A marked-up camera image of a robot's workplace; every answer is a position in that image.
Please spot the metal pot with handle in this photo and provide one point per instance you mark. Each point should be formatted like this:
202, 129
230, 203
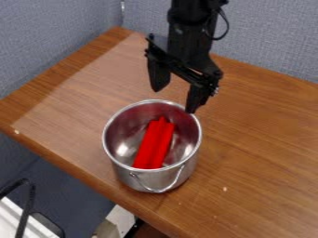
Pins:
122, 137

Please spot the white box under table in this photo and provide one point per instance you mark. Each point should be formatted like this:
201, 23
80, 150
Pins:
40, 226

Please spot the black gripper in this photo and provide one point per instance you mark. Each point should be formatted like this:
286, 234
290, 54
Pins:
182, 53

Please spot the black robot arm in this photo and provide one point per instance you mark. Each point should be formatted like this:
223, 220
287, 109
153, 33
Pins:
197, 24

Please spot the red block object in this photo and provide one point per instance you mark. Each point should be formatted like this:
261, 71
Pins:
154, 146

